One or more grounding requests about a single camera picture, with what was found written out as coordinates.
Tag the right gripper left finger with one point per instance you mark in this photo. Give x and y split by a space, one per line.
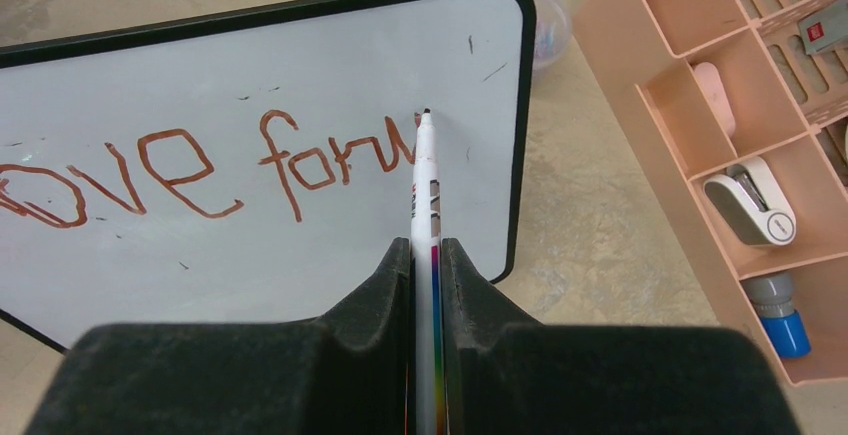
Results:
344 372

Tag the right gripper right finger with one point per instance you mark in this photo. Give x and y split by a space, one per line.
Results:
508 373

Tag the white whiteboard marker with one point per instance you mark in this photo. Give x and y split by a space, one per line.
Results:
425 240

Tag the black-framed whiteboard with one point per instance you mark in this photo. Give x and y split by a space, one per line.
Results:
252 165

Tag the blue small item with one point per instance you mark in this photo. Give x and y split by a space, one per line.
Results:
771 297

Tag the white tape dispenser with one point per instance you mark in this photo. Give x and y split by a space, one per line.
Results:
752 203

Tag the clear jar of clips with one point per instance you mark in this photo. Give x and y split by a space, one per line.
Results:
553 32

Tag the pink eraser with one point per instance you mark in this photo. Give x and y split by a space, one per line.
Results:
710 82

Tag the peach plastic desk organizer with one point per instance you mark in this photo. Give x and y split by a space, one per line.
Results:
741 134

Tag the teal staple box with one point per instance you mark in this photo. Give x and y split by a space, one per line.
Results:
822 33

